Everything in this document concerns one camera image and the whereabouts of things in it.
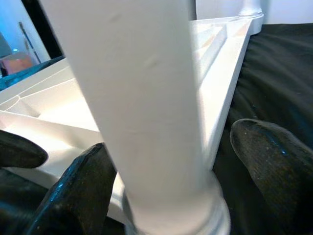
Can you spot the white plastic table leg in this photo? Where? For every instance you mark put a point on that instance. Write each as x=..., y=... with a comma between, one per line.
x=146, y=98
x=249, y=8

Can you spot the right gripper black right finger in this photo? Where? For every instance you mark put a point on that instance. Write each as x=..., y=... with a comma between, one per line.
x=276, y=176

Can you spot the black door frame post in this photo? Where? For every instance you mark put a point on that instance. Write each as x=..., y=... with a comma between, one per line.
x=41, y=29

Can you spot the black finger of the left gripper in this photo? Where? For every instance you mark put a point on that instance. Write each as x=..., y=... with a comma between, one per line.
x=19, y=151

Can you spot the pink bucket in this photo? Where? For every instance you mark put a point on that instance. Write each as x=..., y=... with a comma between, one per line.
x=18, y=64

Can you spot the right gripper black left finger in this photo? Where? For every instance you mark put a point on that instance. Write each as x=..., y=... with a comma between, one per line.
x=78, y=195

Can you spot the broom stick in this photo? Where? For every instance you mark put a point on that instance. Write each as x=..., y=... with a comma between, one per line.
x=30, y=44

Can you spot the black plastic table cover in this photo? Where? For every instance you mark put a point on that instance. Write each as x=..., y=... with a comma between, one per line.
x=276, y=73

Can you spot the white plastic children table top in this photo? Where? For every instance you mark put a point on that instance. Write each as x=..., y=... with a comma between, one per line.
x=220, y=85

